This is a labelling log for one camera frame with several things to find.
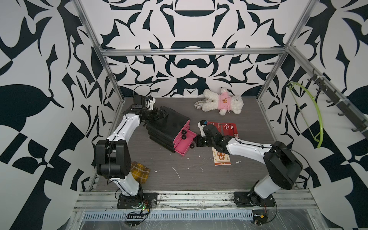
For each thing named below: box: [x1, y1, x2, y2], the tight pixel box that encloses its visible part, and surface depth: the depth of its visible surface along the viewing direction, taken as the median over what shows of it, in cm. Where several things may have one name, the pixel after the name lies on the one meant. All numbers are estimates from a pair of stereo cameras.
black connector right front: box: [252, 209, 268, 226], surface depth 73 cm
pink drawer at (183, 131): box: [172, 119, 191, 144], surface depth 84 cm
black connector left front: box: [125, 207, 151, 228], surface depth 72 cm
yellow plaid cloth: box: [130, 161, 151, 184], surface depth 84 cm
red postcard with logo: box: [222, 123, 239, 138], surface depth 104 cm
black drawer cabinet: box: [145, 105, 191, 153], surface depth 85 cm
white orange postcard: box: [211, 146, 232, 166], surface depth 90 cm
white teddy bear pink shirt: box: [201, 87, 244, 116], surface depth 110 cm
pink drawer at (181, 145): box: [173, 129, 198, 157], surface depth 91 cm
